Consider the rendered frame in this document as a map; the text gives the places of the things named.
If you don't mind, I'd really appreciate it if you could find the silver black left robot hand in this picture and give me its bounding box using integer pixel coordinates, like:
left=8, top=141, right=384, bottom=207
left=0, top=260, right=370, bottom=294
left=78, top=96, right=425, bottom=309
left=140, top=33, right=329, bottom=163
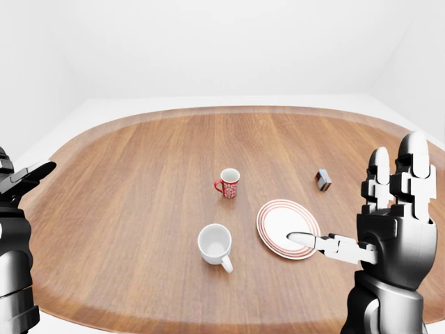
left=0, top=146, right=57, bottom=299

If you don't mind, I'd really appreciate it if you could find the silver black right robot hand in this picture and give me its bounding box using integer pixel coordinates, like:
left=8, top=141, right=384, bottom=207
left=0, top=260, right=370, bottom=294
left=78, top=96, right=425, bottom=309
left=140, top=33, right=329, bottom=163
left=286, top=131, right=438, bottom=292

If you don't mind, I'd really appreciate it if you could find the white plate with red rings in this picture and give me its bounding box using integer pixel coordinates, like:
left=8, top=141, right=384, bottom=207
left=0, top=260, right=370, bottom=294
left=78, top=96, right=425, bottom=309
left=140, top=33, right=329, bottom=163
left=256, top=198, right=321, bottom=261

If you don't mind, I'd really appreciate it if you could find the red patterned mug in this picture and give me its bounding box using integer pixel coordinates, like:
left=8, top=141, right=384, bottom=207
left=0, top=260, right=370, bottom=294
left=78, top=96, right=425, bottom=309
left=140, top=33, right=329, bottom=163
left=213, top=168, right=241, bottom=199

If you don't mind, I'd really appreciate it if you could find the white mug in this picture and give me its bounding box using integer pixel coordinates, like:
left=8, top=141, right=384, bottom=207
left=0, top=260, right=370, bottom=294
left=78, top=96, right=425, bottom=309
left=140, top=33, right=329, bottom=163
left=197, top=223, right=234, bottom=274

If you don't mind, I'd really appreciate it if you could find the small printed box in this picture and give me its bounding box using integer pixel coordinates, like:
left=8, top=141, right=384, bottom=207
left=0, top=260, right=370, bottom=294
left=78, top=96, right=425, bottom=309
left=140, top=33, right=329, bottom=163
left=314, top=168, right=332, bottom=191

